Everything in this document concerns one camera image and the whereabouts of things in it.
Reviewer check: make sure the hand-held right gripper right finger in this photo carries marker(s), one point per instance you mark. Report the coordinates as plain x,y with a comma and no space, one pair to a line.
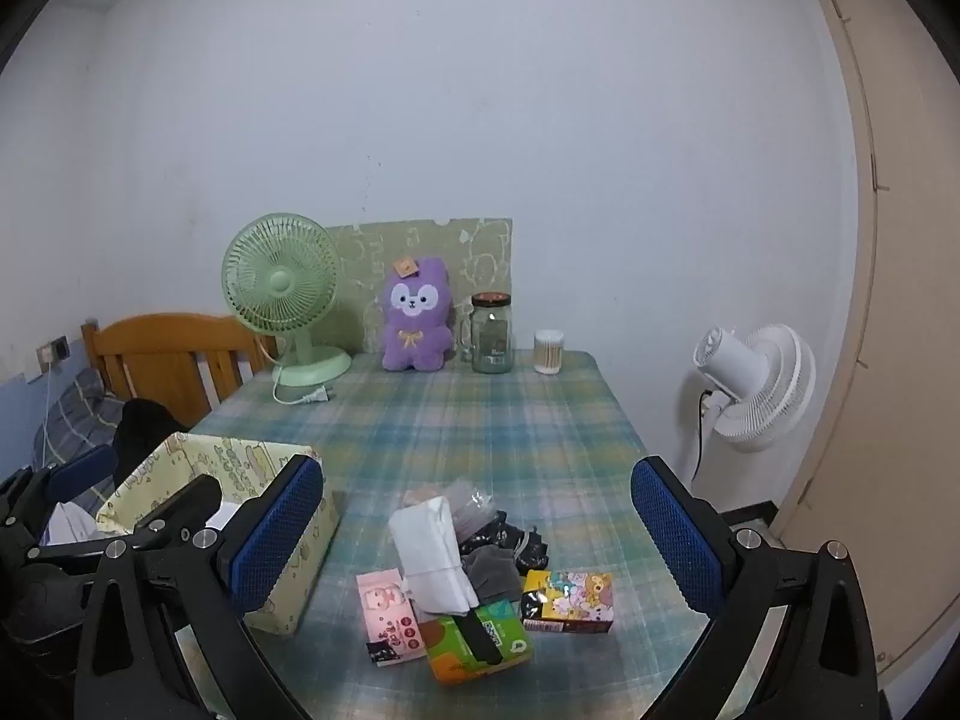
675,540

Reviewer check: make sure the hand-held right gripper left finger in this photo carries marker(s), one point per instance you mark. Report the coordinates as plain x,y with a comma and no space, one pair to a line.
276,536

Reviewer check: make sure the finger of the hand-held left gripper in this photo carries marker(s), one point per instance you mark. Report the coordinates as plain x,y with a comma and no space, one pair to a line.
82,469
187,502

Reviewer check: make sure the yellow patterned storage box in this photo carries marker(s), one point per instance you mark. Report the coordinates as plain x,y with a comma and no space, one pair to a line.
195,454

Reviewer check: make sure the yellow cartoon tissue packet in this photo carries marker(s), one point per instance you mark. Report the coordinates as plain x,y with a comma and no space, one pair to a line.
570,600

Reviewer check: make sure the pink tissue packet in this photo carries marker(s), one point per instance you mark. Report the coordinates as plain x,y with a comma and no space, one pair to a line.
386,607

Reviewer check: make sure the black plastic bag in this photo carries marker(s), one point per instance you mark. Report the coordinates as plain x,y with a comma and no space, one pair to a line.
525,544

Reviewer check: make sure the white tissue pack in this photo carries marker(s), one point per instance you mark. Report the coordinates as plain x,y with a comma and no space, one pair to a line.
431,555

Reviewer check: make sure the grey socks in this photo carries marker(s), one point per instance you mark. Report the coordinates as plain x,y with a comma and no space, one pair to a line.
491,574

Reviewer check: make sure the clear plastic bag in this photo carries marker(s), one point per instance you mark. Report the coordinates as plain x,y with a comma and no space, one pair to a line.
469,506

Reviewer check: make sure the green tissue packet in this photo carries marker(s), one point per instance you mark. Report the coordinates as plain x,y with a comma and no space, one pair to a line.
450,652

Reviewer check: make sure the white cloth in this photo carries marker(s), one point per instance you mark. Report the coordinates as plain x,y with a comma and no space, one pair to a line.
71,525

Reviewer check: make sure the plaid bedding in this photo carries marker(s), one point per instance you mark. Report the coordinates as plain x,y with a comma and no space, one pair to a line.
82,405

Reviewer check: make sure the black cloth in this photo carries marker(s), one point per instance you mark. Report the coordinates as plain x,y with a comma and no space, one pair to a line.
146,427

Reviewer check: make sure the wooden chair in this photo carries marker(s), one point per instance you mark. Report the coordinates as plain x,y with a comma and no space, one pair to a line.
165,360

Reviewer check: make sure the white standing fan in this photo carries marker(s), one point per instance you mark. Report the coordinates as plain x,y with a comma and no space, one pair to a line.
765,390

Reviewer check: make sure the plaid tablecloth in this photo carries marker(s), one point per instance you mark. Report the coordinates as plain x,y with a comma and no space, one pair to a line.
487,435

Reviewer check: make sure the cotton swab container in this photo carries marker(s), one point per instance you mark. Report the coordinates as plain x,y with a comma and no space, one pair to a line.
548,356

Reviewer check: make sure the green desk fan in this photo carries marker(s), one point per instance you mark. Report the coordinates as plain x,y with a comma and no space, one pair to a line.
277,281

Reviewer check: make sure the purple plush toy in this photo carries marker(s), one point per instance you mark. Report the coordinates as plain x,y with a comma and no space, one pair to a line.
416,330

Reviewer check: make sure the beige door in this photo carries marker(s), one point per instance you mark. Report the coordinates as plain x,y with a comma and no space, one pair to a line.
900,315

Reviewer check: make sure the green patterned board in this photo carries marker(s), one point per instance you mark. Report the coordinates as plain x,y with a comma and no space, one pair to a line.
480,255

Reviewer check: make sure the wall socket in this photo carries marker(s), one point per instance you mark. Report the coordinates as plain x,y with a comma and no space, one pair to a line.
54,350

